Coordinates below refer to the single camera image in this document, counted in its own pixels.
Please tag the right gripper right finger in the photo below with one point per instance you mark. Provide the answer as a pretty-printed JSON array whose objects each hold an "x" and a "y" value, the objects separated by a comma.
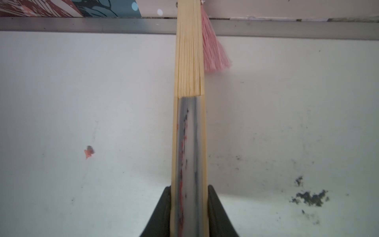
[{"x": 219, "y": 222}]

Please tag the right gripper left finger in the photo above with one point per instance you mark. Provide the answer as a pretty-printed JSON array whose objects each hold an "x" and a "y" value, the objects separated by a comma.
[{"x": 159, "y": 223}]

